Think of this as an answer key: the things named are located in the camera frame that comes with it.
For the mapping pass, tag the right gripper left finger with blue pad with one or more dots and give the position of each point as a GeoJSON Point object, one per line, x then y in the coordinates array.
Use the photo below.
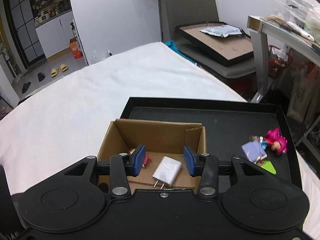
{"type": "Point", "coordinates": [133, 162]}

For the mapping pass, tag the lavender block toy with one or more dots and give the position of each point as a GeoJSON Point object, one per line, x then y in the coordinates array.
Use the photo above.
{"type": "Point", "coordinates": [252, 151]}

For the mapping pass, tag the grey chair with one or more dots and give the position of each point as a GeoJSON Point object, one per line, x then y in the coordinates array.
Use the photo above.
{"type": "Point", "coordinates": [240, 77]}

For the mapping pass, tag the green hexagonal toy box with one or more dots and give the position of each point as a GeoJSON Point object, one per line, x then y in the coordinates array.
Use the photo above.
{"type": "Point", "coordinates": [267, 165]}

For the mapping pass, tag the brown cardboard box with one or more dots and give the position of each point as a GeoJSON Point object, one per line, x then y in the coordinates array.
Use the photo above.
{"type": "Point", "coordinates": [160, 139]}

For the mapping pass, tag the brown haired girl figurine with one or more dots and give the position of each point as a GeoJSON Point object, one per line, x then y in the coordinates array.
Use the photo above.
{"type": "Point", "coordinates": [146, 159]}

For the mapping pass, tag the white power adapter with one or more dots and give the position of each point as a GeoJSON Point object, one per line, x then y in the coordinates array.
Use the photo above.
{"type": "Point", "coordinates": [167, 172]}

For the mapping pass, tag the orange cardboard box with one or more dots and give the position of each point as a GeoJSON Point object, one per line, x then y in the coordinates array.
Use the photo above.
{"type": "Point", "coordinates": [75, 48]}

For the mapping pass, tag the crumpled printed plastic bag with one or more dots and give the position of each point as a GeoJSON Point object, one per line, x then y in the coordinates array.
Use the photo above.
{"type": "Point", "coordinates": [222, 31]}

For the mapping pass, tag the grey metal desk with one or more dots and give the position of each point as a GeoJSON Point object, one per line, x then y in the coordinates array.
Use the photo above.
{"type": "Point", "coordinates": [260, 30]}

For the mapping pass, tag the black shallow tray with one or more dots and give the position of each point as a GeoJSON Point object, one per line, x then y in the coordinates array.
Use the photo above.
{"type": "Point", "coordinates": [228, 126]}

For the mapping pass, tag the red plastic basket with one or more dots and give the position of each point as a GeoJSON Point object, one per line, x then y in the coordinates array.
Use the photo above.
{"type": "Point", "coordinates": [278, 61]}

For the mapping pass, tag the pink haired doll figure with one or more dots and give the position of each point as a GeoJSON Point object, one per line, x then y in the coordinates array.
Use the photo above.
{"type": "Point", "coordinates": [273, 139]}

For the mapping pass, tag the clear plastic bags pile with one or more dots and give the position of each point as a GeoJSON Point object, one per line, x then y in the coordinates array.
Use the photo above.
{"type": "Point", "coordinates": [306, 12]}

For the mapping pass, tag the white kitchen cabinet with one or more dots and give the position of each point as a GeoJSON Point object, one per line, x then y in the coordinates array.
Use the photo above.
{"type": "Point", "coordinates": [54, 35]}

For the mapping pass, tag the white table cloth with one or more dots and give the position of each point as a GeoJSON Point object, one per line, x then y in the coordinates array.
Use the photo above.
{"type": "Point", "coordinates": [67, 121]}

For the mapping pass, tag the black picture frame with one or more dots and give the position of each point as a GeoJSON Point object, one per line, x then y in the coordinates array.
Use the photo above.
{"type": "Point", "coordinates": [226, 51]}

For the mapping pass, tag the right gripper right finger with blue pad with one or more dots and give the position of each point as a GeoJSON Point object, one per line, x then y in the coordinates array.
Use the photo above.
{"type": "Point", "coordinates": [192, 161]}

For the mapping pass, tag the black slipper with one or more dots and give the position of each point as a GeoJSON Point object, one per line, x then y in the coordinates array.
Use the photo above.
{"type": "Point", "coordinates": [25, 87]}
{"type": "Point", "coordinates": [41, 77]}

